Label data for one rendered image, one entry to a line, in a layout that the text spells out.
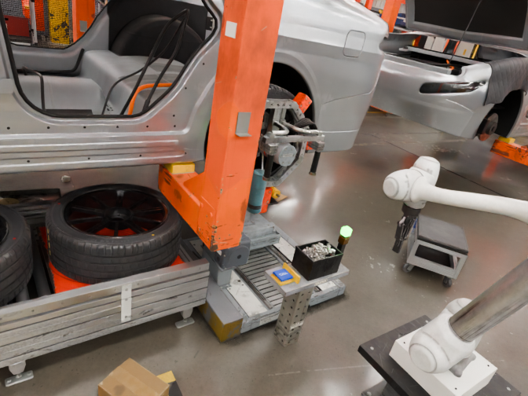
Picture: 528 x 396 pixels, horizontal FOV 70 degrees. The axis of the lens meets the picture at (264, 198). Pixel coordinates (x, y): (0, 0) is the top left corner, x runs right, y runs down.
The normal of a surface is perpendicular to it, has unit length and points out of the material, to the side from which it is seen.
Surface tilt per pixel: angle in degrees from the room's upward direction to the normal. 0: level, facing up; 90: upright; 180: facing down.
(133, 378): 0
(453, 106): 90
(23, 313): 90
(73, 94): 50
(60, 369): 0
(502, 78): 87
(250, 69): 90
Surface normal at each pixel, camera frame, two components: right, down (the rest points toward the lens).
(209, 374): 0.18, -0.88
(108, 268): 0.21, 0.47
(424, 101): -0.62, 0.26
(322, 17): 0.58, 0.31
